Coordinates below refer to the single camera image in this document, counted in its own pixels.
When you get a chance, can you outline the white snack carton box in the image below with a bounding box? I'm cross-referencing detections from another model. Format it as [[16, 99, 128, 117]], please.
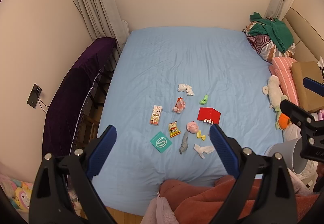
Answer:
[[149, 105, 163, 126]]

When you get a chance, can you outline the orange white plastic bag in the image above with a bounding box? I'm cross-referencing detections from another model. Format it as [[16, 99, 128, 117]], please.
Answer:
[[173, 97, 186, 114]]

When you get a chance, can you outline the grey round trash bin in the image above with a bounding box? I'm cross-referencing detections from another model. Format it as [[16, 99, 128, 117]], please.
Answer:
[[265, 138, 308, 174]]

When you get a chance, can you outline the brown paper bag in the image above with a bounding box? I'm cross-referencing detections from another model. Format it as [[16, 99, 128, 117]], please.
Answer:
[[291, 61, 323, 113]]

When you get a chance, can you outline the green orange plush toy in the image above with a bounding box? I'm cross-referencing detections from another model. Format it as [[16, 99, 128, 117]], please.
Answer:
[[275, 106, 291, 130]]

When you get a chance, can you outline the large white plastic bag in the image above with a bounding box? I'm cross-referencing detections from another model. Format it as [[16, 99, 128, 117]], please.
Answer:
[[283, 124, 302, 142]]

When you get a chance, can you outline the red paper box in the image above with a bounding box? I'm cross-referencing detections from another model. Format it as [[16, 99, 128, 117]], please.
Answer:
[[197, 107, 221, 124]]

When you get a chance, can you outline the pink crumpled paper ball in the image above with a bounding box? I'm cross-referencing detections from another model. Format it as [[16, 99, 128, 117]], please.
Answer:
[[186, 121, 199, 133]]

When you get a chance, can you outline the white plush toy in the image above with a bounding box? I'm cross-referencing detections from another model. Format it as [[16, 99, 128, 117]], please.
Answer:
[[262, 75, 288, 109]]

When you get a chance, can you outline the pink striped pillow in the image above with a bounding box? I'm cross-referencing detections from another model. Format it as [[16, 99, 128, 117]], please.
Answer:
[[270, 57, 299, 106]]

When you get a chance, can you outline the green crumpled wrapper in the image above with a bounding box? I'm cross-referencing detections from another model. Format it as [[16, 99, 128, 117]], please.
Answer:
[[199, 95, 208, 105]]

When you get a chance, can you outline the beige padded headboard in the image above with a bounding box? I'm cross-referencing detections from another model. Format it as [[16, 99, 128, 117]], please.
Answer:
[[282, 8, 324, 62]]

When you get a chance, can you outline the yellow snack packet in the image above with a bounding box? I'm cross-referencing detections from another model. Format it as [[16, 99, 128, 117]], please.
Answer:
[[169, 121, 181, 138]]

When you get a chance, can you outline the teal square card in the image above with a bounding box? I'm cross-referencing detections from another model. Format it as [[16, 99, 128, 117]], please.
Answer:
[[150, 131, 172, 153]]

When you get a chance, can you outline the purple velvet covered bench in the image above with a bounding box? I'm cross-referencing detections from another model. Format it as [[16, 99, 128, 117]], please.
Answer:
[[42, 37, 116, 157]]

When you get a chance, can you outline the white crumpled tissue far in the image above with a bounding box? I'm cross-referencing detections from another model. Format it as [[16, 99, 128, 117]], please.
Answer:
[[177, 84, 194, 96]]

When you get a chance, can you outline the green knitted sweater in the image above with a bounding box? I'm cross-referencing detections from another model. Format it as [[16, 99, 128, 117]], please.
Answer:
[[249, 12, 294, 53]]

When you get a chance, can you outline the red brown blanket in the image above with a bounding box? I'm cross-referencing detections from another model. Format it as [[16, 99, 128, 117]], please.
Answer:
[[160, 175, 319, 223]]

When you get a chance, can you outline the striped folded quilt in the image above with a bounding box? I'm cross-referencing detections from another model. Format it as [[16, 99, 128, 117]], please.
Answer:
[[243, 21, 295, 63]]

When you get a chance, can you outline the light blue bed sheet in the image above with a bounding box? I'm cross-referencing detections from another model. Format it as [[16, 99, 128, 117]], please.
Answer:
[[93, 27, 283, 215]]

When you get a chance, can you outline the pink fluffy cloth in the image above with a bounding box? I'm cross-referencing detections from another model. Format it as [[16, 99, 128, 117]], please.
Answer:
[[141, 193, 178, 224]]

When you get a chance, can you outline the colourful cartoon cushion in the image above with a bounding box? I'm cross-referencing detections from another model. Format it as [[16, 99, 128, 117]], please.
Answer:
[[1, 164, 33, 212]]

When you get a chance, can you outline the beige left curtain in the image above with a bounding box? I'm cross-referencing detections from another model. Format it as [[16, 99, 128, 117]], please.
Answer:
[[73, 0, 129, 50]]

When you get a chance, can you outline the black wall socket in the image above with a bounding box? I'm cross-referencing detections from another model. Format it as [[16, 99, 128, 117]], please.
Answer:
[[27, 84, 42, 109]]

